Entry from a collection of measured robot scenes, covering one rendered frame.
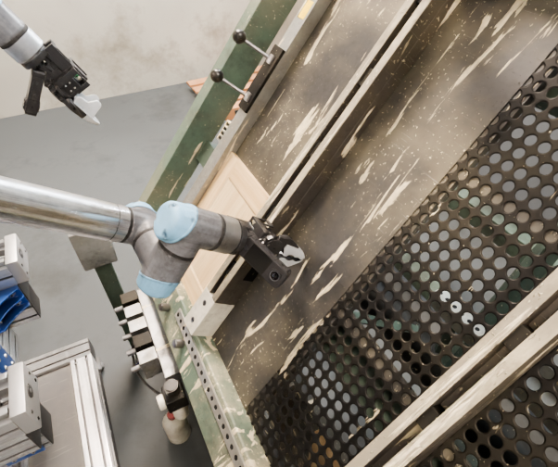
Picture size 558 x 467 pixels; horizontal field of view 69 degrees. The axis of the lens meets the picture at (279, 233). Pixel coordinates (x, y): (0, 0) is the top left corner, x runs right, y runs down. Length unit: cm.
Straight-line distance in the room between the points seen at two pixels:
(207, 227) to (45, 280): 213
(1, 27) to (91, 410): 141
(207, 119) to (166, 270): 81
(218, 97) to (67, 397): 137
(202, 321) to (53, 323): 155
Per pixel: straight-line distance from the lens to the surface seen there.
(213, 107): 147
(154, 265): 78
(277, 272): 81
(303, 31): 124
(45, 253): 299
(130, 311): 146
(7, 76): 463
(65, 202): 80
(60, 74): 115
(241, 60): 145
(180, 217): 72
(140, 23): 457
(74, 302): 262
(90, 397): 198
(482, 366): 73
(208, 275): 122
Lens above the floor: 189
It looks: 44 degrees down
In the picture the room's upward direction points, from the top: straight up
